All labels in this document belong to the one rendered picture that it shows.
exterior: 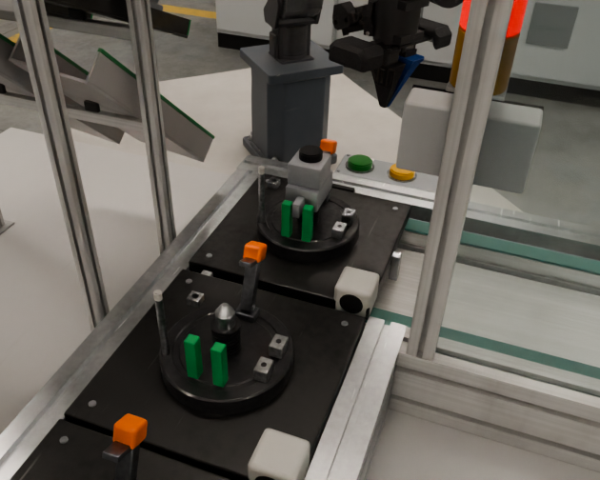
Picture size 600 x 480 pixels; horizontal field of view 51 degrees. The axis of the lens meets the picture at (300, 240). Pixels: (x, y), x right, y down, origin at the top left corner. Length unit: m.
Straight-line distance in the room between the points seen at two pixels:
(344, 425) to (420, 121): 0.30
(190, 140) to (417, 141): 0.44
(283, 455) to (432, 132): 0.32
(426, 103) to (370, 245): 0.31
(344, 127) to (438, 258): 0.79
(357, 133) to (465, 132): 0.81
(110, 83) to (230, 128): 0.61
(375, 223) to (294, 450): 0.40
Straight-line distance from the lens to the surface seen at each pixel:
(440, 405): 0.77
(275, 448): 0.59
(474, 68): 0.54
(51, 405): 0.71
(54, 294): 0.98
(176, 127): 0.92
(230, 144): 1.31
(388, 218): 0.90
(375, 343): 0.73
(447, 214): 0.61
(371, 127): 1.40
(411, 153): 0.61
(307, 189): 0.79
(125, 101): 0.83
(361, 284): 0.75
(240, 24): 4.21
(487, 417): 0.77
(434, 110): 0.59
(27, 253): 1.07
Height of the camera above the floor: 1.48
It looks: 37 degrees down
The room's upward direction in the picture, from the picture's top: 2 degrees clockwise
